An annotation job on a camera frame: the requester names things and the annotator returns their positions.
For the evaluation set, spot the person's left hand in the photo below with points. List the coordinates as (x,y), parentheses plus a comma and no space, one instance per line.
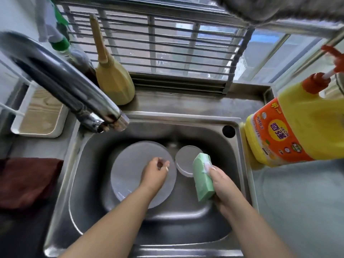
(153,174)

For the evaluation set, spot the person's right hand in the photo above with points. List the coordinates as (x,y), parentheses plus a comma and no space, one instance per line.
(224,185)

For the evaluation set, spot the person's right thumb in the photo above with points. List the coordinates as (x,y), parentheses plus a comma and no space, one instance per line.
(215,173)

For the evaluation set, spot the person's left fingers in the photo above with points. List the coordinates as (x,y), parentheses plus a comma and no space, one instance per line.
(163,165)

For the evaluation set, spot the green dish sponge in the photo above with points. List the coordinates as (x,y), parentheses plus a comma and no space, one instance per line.
(203,177)

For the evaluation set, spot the person's left forearm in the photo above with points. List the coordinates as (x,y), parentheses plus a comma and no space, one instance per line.
(115,223)

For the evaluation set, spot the person's right forearm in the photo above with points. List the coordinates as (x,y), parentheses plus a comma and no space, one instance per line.
(255,228)

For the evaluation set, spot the small white dish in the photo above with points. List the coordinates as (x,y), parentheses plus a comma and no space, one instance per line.
(185,161)

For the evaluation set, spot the stainless steel sink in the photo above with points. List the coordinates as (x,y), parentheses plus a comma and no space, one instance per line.
(150,190)

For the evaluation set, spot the large white plate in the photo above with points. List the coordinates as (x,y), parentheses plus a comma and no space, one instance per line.
(129,171)

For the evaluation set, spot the yellow dish soap jug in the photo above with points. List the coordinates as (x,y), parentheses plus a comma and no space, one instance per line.
(298,126)

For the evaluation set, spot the beige brush in holder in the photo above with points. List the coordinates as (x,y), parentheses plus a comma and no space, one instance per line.
(113,75)

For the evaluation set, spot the metal window grille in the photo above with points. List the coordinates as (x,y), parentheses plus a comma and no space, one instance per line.
(161,48)

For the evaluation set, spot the chrome faucet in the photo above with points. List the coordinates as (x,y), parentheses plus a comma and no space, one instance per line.
(61,80)

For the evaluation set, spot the white tray with wooden base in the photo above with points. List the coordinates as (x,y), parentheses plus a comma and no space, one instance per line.
(40,115)

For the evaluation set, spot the dark red cloth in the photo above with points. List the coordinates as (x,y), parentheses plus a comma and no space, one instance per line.
(27,182)

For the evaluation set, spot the dark bottle with green cap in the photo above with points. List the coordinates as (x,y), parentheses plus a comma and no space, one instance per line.
(72,51)

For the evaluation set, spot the grey cloth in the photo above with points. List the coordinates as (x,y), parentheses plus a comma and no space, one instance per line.
(268,8)

